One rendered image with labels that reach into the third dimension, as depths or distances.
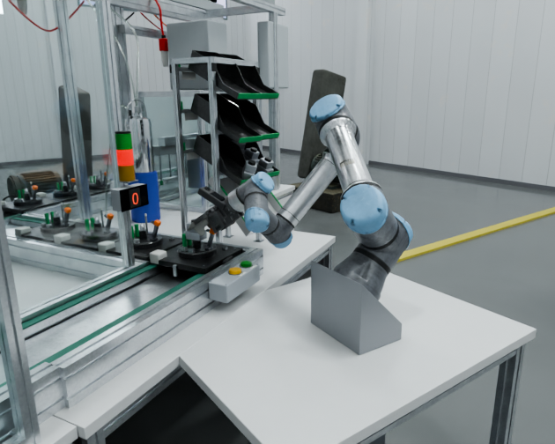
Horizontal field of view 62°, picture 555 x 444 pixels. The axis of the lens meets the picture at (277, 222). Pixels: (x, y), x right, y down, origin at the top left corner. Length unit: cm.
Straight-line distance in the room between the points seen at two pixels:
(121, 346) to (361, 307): 61
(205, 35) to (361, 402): 226
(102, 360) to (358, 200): 73
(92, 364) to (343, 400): 58
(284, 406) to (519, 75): 812
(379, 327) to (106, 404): 69
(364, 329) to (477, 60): 822
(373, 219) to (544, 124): 754
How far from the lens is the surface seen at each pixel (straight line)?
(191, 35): 294
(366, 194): 120
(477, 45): 928
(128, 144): 155
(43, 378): 113
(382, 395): 115
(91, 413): 116
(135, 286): 161
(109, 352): 122
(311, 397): 112
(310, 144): 685
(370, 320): 126
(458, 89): 941
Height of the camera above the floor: 152
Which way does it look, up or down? 15 degrees down
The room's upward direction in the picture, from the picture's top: 1 degrees counter-clockwise
